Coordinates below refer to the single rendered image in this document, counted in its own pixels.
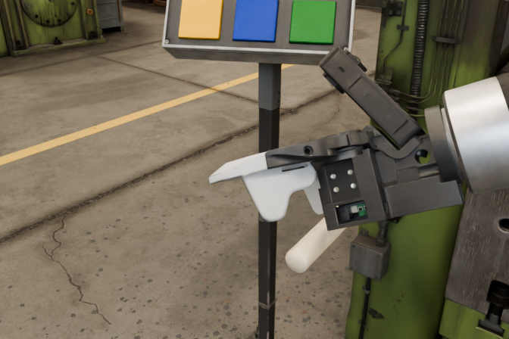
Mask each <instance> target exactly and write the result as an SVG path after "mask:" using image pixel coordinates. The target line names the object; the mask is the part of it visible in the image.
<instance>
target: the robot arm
mask: <svg viewBox="0 0 509 339"><path fill-rule="evenodd" d="M318 65H319V67H320V68H321V69H322V70H323V71H324V73H323V74H322V75H323V76H324V77H325V78H326V79H327V80H328V82H329V84H330V86H331V87H333V88H334V89H337V90H338V91H339V92H340V93H342V94H344V93H346V94H347V95H348V96H349V97H350V98H351V99H352V100H353V101H354V102H355V103H356V104H357V105H358V106H359V107H360V108H361V109H362V110H363V111H364V112H365V113H366V114H367V115H368V116H369V117H370V118H371V119H372V120H373V121H374V122H375V123H376V124H377V125H378V126H379V127H380V128H381V129H382V130H383V131H384V132H385V133H386V134H387V135H388V136H389V137H390V138H391V139H392V140H393V141H394V142H395V143H396V144H397V145H398V146H399V147H400V148H401V149H400V148H399V147H398V146H397V145H396V144H395V143H394V142H393V141H392V140H391V139H390V138H389V137H388V136H387V135H386V134H385V133H384V132H383V131H382V130H381V129H378V128H376V127H375V126H372V125H369V126H365V127H364V128H363V130H360V129H355V130H350V131H347V132H341V133H339V134H334V135H329V136H326V137H323V138H320V139H317V140H313V141H309V142H302V143H298V144H295V145H290V146H285V147H282V148H277V149H273V150H270V151H267V152H264V153H260V154H255V155H251V156H248V157H244V158H241V159H238V160H234V161H231V162H229V163H225V164H224V165H223V166H222V167H221V168H219V169H218V170H217V171H216V172H215V173H213V174H212V175H211V176H209V182H210V184H214V183H218V182H225V181H229V180H234V179H239V178H242V180H243V181H244V183H245V185H246V187H247V189H248V191H249V193H250V195H251V197H252V199H253V201H254V203H255V205H256V207H257V209H258V211H259V213H260V215H261V216H262V217H263V218H264V219H265V220H267V221H271V222H274V221H277V220H280V219H282V218H283V217H284V216H285V215H286V211H287V207H288V204H289V198H290V196H291V194H292V193H293V192H295V191H300V190H303V189H304V192H305V194H306V196H307V198H308V200H309V202H310V205H311V207H312V209H313V211H314V212H315V213H316V214H319V215H320V214H324V218H325V221H326V227H327V231H332V230H336V229H343V228H347V227H351V226H355V225H362V224H366V223H370V222H377V221H381V220H385V219H391V218H395V217H399V216H406V215H410V214H414V213H421V212H425V211H429V210H436V209H440V208H445V207H452V206H456V205H460V204H464V203H466V202H465V200H464V194H463V192H462V188H461V184H463V183H464V181H463V180H465V181H466V183H467V187H468V188H469V190H470V192H471V193H473V194H479V193H483V192H487V191H494V190H498V189H502V188H509V73H504V74H501V75H498V76H494V77H492V78H488V79H484V80H481V81H479V82H474V83H471V84H469V85H465V86H461V87H458V88H456V89H451V90H448V91H445V92H444V94H443V95H442V100H443V104H444V108H442V106H441V105H440V104H439V105H436V106H433V107H428V108H426V109H424V113H425V119H426V126H427V130H428V133H429V134H426V133H425V131H424V130H423V129H422V128H421V126H420V125H419V124H418V123H417V122H416V121H415V120H414V119H412V118H411V117H410V116H409V115H408V114H407V113H406V112H405V111H404V110H403V109H402V108H401V107H400V106H399V105H398V104H397V103H395V102H394V101H393V100H392V99H391V98H390V97H389V96H388V95H387V94H386V93H385V92H384V91H383V90H382V89H381V88H380V87H379V86H378V85H377V84H376V83H375V82H374V81H373V80H372V79H371V78H370V77H369V76H368V75H367V74H366V73H365V72H366V71H367V68H366V67H365V66H364V65H363V64H362V63H361V59H360V58H359V57H357V56H355V55H353V54H352V53H351V52H350V51H348V50H346V51H343V50H342V49H341V48H340V47H338V46H335V47H334V48H333V49H332V50H331V51H330V52H329V53H328V54H327V55H326V56H325V57H324V58H323V59H322V60H321V61H320V62H319V64H318ZM428 152H429V154H430V159H429V161H428V162H427V163H425V164H422V163H421V162H420V157H425V158H426V157H427V154H428ZM336 206H338V207H336Z"/></svg>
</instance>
